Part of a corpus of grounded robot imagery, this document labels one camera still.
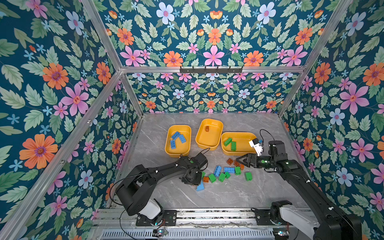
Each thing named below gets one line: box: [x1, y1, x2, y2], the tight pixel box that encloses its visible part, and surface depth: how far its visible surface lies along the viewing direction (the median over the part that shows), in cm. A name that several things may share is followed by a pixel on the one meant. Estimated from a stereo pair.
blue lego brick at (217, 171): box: [214, 165, 222, 177], surface depth 88 cm
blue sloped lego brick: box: [196, 180, 204, 191], surface depth 83 cm
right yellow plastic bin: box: [221, 131, 257, 157], surface depth 103 cm
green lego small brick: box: [218, 172, 227, 183], surface depth 86 cm
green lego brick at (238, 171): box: [234, 166, 242, 176], surface depth 90 cm
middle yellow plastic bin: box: [195, 118, 224, 151], surface depth 107 cm
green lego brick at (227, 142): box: [224, 137, 233, 147], surface depth 103 cm
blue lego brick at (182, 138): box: [178, 134, 187, 144], surface depth 106 cm
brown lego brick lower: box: [203, 176, 209, 183], surface depth 86 cm
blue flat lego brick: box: [223, 166, 235, 173], surface depth 90 cm
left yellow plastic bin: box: [165, 124, 192, 158], surface depth 103 cm
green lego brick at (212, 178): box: [208, 173, 217, 184], surface depth 86 cm
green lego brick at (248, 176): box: [245, 172, 253, 181], surface depth 88 cm
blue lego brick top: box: [170, 139, 177, 150], surface depth 102 cm
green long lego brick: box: [231, 141, 237, 151], surface depth 100 cm
